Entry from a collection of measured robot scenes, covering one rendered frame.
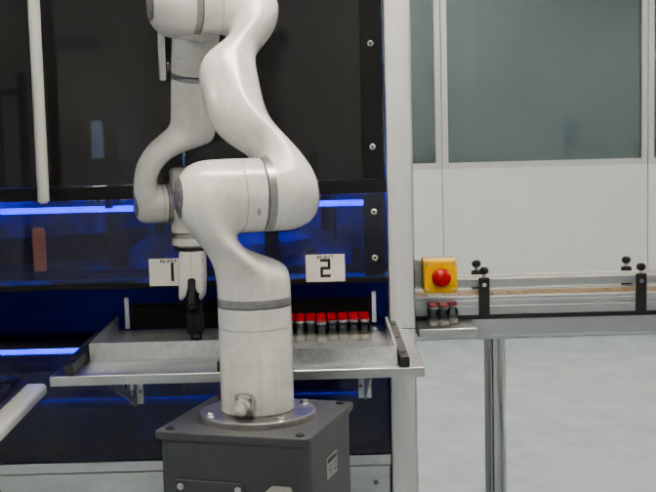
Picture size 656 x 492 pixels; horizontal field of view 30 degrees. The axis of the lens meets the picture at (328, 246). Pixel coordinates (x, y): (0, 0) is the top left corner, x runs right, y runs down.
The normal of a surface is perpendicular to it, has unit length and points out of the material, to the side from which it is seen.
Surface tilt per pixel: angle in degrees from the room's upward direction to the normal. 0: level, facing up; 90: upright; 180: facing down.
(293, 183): 71
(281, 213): 117
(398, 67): 90
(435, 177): 90
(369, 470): 90
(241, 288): 89
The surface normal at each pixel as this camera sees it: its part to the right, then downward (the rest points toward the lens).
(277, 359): 0.66, 0.06
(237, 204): 0.32, 0.20
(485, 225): 0.01, 0.11
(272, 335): 0.48, 0.08
